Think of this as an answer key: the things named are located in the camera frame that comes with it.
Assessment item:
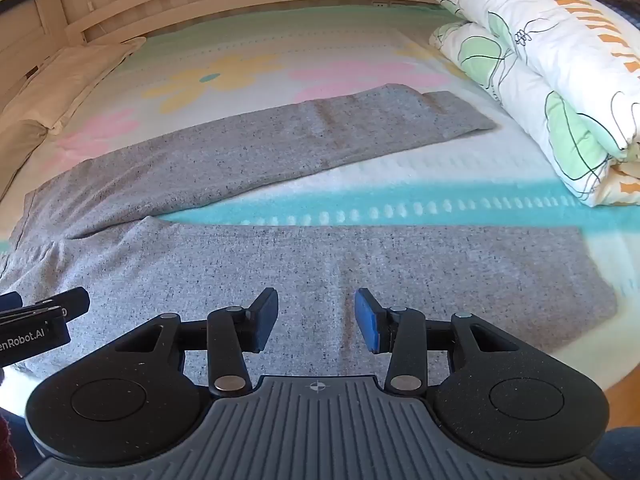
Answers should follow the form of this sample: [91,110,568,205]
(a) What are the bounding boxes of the person's dark blue clothing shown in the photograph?
[594,426,640,480]

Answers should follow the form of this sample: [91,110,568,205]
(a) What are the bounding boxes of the white patterned pillow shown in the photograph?
[431,0,640,209]

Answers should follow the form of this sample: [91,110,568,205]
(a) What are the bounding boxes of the flower print blanket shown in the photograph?
[0,2,640,397]

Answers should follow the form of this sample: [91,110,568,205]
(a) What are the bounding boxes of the beige pillow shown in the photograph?
[0,120,49,202]

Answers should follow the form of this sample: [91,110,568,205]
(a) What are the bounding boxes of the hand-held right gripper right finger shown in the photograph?
[354,287,521,395]

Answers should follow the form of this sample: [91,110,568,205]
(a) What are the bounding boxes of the grey pants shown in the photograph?
[0,83,619,377]

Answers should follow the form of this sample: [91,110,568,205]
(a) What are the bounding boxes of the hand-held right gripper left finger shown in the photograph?
[116,287,279,395]

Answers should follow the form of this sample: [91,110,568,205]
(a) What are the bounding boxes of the cream pillow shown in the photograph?
[0,36,147,137]

